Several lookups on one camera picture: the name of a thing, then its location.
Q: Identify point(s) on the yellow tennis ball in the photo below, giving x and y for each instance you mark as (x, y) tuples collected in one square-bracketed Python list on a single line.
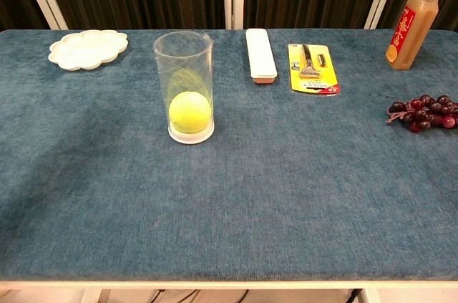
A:
[(189, 112)]

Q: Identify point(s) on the blue table cloth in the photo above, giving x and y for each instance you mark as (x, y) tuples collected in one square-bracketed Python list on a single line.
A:
[(250, 192)]

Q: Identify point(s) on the long white plastic case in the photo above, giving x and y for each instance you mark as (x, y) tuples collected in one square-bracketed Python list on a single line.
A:
[(261, 54)]

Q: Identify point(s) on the clear plastic measuring cup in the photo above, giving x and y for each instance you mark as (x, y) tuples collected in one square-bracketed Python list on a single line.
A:
[(184, 52)]

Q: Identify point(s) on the razor in yellow blister pack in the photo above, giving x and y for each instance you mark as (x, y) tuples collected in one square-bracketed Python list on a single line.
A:
[(313, 79)]

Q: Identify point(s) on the white flower-shaped paint palette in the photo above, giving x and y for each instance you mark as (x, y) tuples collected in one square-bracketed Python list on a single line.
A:
[(87, 48)]

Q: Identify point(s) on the bunch of dark red grapes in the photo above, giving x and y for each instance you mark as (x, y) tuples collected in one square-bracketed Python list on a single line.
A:
[(426, 113)]

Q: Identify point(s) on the brown juice bottle white cap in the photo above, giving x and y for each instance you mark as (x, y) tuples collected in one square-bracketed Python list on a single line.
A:
[(411, 31)]

